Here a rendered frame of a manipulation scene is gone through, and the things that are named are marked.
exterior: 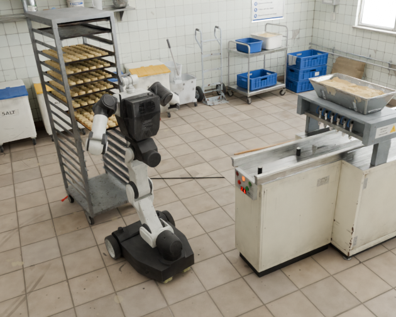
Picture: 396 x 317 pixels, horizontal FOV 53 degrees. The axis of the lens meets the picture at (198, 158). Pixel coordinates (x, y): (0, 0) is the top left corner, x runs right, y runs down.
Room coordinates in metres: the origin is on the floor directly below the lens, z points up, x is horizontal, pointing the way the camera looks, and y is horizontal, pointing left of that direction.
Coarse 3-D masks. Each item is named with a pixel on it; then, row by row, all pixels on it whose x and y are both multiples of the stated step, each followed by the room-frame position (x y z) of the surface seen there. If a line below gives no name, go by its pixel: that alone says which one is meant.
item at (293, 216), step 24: (240, 168) 2.43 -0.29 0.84; (264, 168) 2.41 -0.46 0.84; (312, 168) 2.38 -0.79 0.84; (336, 168) 2.46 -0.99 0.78; (240, 192) 2.42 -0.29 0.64; (264, 192) 2.20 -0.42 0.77; (288, 192) 2.28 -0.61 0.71; (312, 192) 2.38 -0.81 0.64; (336, 192) 2.48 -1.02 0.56; (240, 216) 2.42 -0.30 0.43; (264, 216) 2.20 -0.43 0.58; (288, 216) 2.29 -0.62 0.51; (312, 216) 2.39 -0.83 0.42; (240, 240) 2.42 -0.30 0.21; (264, 240) 2.20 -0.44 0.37; (288, 240) 2.30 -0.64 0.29; (312, 240) 2.40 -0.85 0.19; (264, 264) 2.21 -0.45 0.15; (288, 264) 2.34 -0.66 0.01
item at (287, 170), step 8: (360, 144) 2.59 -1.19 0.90; (336, 152) 2.48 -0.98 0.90; (344, 152) 2.50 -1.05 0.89; (304, 160) 2.38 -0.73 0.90; (312, 160) 2.38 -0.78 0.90; (320, 160) 2.41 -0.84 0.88; (328, 160) 2.44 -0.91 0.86; (280, 168) 2.29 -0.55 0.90; (288, 168) 2.29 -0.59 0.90; (296, 168) 2.32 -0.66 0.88; (304, 168) 2.35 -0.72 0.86; (256, 176) 2.19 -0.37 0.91; (264, 176) 2.21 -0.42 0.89; (272, 176) 2.24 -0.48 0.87; (280, 176) 2.26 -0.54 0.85; (256, 184) 2.19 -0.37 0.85
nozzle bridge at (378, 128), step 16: (304, 96) 2.90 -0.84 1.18; (304, 112) 2.93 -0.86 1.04; (336, 112) 2.58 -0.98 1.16; (352, 112) 2.53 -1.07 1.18; (384, 112) 2.50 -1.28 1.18; (336, 128) 2.61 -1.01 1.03; (368, 128) 2.32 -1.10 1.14; (384, 128) 2.37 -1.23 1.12; (368, 144) 2.31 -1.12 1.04; (384, 144) 2.38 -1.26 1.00; (384, 160) 2.39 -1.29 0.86
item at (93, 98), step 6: (54, 90) 3.47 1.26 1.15; (60, 96) 3.29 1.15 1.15; (84, 96) 3.24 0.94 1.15; (90, 96) 3.24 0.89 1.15; (96, 96) 3.27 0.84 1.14; (66, 102) 3.16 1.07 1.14; (72, 102) 3.11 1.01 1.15; (78, 102) 3.11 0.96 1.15; (84, 102) 3.10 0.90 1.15; (90, 102) 3.09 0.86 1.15; (96, 102) 3.13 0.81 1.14
